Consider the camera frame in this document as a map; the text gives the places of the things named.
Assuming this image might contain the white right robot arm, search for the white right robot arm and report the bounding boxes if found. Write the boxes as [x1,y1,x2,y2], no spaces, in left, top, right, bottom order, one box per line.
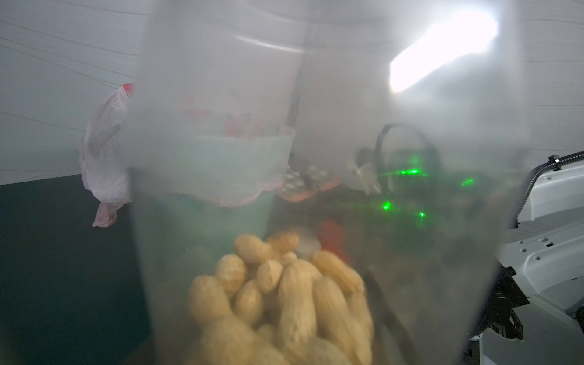
[461,151,583,364]

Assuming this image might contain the red lid peanut jar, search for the red lid peanut jar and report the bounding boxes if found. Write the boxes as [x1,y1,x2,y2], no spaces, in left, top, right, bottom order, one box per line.
[123,1,526,364]

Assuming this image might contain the pink white plastic bin bag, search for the pink white plastic bin bag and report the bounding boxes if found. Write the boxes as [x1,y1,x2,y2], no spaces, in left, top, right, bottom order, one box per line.
[79,83,134,228]

